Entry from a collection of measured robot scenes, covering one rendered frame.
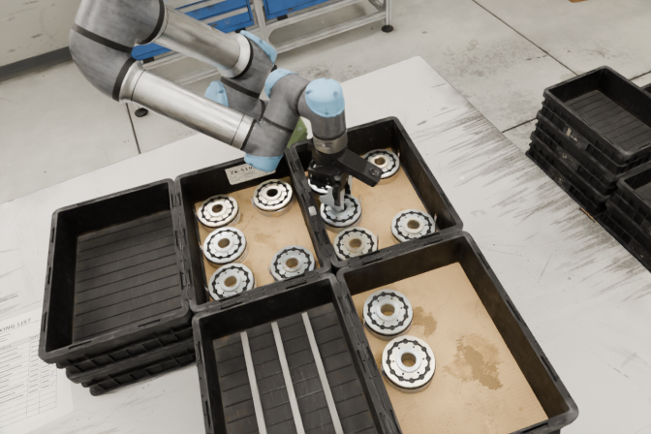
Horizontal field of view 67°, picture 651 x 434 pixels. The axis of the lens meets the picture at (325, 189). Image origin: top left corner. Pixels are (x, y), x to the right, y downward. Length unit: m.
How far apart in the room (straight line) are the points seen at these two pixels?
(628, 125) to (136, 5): 1.71
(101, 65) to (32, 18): 2.73
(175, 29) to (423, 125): 0.85
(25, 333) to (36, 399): 0.19
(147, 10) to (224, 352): 0.71
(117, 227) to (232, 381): 0.54
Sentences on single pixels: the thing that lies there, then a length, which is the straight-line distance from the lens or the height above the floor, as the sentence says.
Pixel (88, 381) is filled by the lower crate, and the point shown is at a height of 0.77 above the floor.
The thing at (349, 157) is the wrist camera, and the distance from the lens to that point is 1.10.
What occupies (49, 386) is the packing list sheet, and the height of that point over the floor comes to 0.70.
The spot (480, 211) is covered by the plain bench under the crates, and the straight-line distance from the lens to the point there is 1.42.
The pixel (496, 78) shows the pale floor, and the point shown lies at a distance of 3.04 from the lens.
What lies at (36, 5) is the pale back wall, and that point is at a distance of 3.76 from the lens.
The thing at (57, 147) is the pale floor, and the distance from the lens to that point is 3.19.
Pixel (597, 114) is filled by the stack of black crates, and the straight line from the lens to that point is 2.14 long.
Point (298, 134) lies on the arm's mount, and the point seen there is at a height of 0.87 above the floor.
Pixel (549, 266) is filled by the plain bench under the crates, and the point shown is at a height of 0.70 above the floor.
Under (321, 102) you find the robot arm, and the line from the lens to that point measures 0.96.
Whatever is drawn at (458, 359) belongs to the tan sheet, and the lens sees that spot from 1.06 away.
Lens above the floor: 1.80
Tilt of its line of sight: 49 degrees down
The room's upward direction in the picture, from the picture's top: 8 degrees counter-clockwise
